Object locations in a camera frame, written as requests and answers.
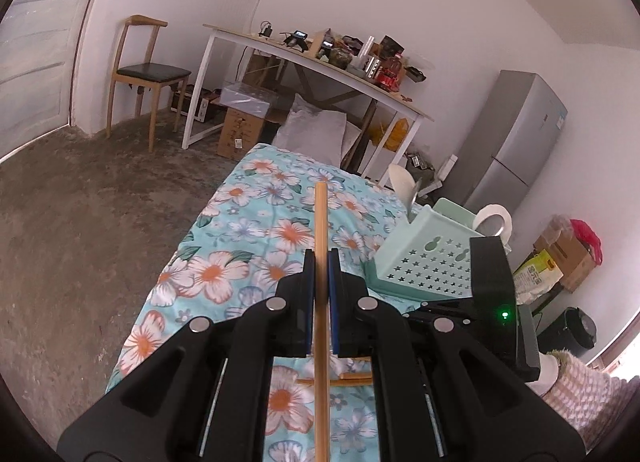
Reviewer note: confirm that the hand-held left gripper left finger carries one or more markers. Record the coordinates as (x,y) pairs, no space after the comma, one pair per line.
(310,287)

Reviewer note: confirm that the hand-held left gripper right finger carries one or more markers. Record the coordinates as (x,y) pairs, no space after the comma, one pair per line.
(334,292)

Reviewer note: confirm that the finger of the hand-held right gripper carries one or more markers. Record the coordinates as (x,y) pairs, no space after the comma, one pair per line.
(445,309)

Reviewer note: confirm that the green plastic utensil holder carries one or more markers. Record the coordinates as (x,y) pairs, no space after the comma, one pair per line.
(425,262)

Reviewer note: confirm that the white plastic spoon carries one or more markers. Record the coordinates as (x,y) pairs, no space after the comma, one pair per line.
(505,222)
(401,181)

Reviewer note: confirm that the white and yellow rice bag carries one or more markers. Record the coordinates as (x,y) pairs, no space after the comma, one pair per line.
(537,277)

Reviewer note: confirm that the floral blue blanket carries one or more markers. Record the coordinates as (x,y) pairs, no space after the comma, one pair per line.
(240,242)

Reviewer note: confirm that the large cardboard box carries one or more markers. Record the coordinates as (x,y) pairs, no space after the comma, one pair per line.
(570,257)

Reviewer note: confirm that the black trash bin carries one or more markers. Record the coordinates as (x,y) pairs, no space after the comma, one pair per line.
(572,332)

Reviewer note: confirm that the white flat carton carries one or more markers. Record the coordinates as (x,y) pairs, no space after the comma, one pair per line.
(447,166)
(435,184)

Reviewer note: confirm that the white pillow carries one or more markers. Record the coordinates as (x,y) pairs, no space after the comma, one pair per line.
(310,131)

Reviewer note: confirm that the silver refrigerator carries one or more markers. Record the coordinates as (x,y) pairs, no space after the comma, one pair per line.
(520,131)

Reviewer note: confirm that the small cardboard box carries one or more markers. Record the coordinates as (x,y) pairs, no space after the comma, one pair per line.
(240,134)

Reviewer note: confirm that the yellow plastic bag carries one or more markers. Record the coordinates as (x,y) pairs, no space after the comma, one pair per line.
(395,134)

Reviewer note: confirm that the clear plastic box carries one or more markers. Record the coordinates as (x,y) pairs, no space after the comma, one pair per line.
(250,94)

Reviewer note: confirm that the small white oven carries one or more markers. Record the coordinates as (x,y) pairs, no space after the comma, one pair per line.
(197,106)

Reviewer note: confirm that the silver box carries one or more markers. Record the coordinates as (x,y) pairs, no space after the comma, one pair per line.
(372,66)

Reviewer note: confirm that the green camouflage pouch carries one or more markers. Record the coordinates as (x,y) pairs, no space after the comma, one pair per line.
(340,57)

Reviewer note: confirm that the white desk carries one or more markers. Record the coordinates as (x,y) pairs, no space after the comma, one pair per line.
(300,54)

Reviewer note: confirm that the orange oil bottle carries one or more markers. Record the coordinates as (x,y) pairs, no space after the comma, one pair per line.
(396,64)

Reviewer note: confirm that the black small device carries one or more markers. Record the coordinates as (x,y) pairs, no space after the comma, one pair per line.
(327,44)
(297,36)

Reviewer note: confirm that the clear plastic cup stack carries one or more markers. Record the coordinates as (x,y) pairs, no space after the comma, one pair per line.
(367,49)

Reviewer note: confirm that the dark box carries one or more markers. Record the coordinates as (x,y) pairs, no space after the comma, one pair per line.
(391,44)

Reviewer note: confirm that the black power adapter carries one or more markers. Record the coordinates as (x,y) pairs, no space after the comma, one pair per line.
(267,31)

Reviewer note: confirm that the wooden chair black seat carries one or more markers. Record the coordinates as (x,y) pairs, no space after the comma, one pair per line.
(150,72)

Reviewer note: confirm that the white door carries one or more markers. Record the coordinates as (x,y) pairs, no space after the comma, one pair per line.
(40,66)

